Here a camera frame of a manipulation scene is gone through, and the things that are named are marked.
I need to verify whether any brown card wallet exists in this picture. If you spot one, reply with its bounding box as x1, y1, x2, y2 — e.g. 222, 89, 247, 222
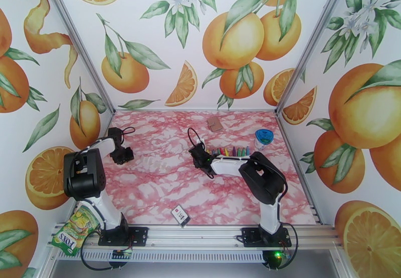
207, 118, 224, 133

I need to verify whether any small black white card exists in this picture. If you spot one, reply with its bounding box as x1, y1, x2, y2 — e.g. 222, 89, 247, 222
171, 205, 191, 227

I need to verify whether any clear cup with blue lid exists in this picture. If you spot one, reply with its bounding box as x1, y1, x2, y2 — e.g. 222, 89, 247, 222
254, 129, 275, 151

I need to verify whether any green yellow candy bag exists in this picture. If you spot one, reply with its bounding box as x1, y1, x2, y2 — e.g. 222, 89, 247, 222
51, 203, 101, 257

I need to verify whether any small blue circuit board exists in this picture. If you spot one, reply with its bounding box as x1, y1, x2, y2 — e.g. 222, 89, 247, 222
112, 248, 133, 260

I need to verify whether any black round controller with LED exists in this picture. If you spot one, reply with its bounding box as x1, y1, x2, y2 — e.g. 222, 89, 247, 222
262, 248, 291, 270

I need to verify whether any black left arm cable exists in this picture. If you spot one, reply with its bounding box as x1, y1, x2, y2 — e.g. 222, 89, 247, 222
108, 126, 136, 149

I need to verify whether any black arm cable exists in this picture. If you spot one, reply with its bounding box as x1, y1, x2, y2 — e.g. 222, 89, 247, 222
108, 126, 136, 149
186, 127, 217, 180

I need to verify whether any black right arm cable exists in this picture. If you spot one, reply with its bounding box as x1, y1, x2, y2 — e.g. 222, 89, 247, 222
186, 127, 217, 180

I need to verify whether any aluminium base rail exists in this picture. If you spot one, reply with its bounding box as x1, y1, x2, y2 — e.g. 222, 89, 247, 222
47, 222, 344, 263

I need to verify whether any black left base cable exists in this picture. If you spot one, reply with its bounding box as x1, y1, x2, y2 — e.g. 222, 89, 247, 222
80, 237, 126, 271

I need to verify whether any black base cable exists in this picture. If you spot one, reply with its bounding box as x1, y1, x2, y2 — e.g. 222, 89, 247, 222
80, 237, 126, 271
264, 222, 298, 270

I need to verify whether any aluminium frame post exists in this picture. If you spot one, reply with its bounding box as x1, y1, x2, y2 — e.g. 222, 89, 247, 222
40, 0, 116, 114
275, 0, 357, 114

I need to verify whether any black right base cable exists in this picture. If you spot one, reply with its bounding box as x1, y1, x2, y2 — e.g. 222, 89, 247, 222
264, 222, 298, 270

